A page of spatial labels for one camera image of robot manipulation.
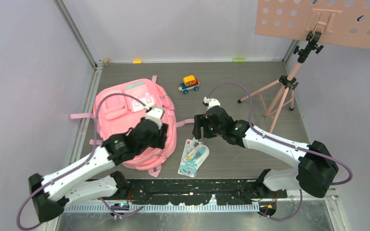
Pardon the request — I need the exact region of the pink student backpack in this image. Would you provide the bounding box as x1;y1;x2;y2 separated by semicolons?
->
69;75;196;178

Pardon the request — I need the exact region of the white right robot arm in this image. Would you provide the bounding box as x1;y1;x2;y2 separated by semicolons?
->
192;98;339;198

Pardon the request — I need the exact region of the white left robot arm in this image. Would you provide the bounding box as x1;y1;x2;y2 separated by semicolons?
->
28;106;168;222

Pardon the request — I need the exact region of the white red stationery pack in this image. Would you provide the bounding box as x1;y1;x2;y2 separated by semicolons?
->
178;138;210;178

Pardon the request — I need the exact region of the blue correction tape pack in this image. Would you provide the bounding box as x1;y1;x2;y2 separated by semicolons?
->
179;144;210;176

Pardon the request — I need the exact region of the yellow blue toy truck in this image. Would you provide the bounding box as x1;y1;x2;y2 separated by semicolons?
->
178;75;199;94

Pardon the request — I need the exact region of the pink music stand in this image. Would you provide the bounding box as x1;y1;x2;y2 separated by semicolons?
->
255;0;370;122

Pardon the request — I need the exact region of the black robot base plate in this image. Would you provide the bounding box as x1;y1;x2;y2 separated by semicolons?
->
97;178;288;206

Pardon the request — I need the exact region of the aluminium frame rail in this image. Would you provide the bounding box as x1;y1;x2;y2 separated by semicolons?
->
48;180;339;214

